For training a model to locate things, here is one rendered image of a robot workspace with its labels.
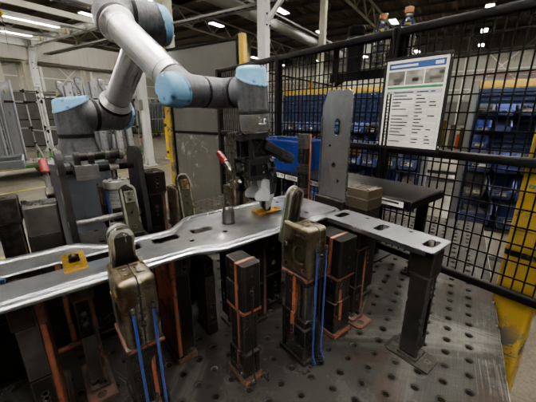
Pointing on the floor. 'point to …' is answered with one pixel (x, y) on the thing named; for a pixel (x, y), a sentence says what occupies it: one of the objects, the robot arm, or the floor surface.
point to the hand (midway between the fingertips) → (266, 202)
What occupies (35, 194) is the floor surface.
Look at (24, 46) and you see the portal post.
